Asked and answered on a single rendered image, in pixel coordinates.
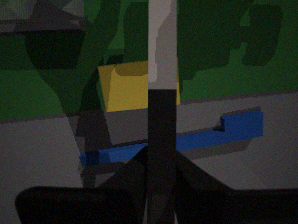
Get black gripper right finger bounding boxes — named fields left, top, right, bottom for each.
left=175, top=150, right=298, bottom=224

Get green flat mat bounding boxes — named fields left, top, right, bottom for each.
left=0, top=0, right=298, bottom=121

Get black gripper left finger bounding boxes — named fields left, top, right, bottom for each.
left=15, top=146, right=148, bottom=224

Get grey mallet with red face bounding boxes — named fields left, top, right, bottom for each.
left=147, top=0, right=177, bottom=224

